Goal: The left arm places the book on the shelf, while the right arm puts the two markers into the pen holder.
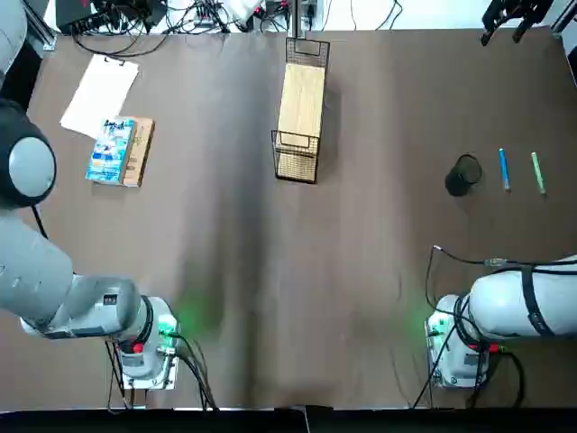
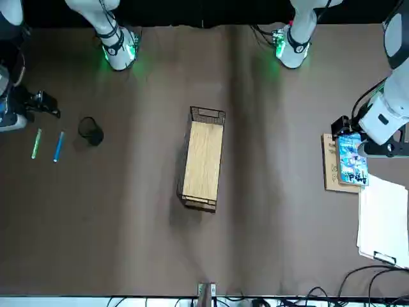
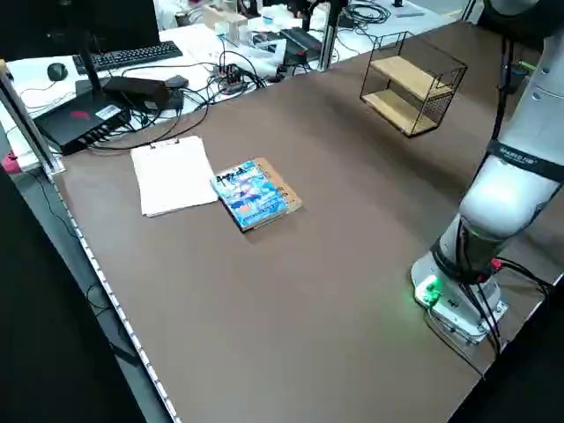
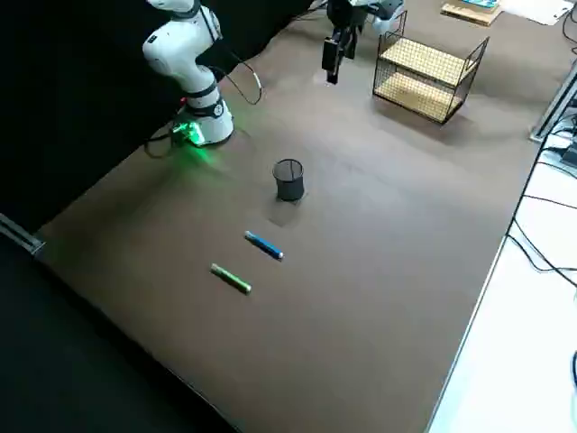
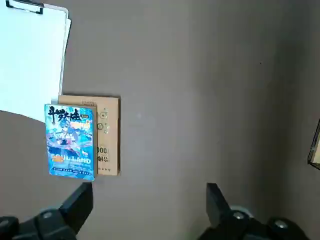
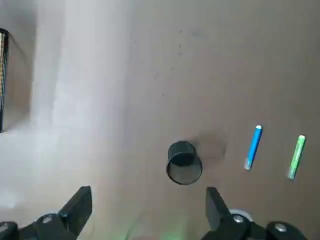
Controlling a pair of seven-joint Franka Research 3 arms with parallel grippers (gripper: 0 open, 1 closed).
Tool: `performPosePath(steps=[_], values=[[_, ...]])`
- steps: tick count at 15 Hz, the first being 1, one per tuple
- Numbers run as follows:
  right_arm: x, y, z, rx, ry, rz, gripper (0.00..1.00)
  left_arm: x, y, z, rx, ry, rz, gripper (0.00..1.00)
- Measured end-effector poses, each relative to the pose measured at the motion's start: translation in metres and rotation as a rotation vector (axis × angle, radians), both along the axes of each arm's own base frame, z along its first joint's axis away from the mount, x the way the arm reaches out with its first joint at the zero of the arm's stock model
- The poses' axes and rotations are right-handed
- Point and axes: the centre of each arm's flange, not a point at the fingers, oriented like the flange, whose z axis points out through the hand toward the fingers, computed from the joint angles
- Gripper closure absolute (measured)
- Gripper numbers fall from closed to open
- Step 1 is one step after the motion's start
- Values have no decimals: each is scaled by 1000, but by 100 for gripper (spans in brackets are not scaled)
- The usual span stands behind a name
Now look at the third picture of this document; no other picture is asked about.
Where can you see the blue cover book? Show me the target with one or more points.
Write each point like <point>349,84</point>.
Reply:
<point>247,196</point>

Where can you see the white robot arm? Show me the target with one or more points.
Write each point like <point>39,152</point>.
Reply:
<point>506,198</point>

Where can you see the brown cover book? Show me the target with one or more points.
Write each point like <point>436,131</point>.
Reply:
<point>284,185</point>

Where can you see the clipboard with white papers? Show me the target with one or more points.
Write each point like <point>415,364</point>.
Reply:
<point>174,176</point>

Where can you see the USB hub with plugs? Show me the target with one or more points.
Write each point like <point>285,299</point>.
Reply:
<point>229,75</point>

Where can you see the small black adapter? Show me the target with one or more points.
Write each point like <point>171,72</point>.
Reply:
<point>177,82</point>

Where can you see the black flat device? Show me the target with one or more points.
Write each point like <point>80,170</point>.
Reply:
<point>302,39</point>

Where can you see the light wooden box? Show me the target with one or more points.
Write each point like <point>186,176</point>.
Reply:
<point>229,22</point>

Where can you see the black keyboard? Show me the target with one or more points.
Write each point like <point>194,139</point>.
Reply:
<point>128,55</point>

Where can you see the black device with red logo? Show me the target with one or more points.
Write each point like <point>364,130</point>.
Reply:
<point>75,119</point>

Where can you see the black computer mouse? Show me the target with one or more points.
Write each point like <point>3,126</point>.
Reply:
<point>56,71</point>

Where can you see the small pink object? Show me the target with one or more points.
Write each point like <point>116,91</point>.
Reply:
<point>9,162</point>

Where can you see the black monitor with stand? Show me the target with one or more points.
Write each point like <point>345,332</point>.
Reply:
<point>66,22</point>

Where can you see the aluminium camera post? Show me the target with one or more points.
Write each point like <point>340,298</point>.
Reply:
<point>330,31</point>

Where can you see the aluminium frame post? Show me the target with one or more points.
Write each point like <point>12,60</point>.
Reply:
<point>26,119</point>

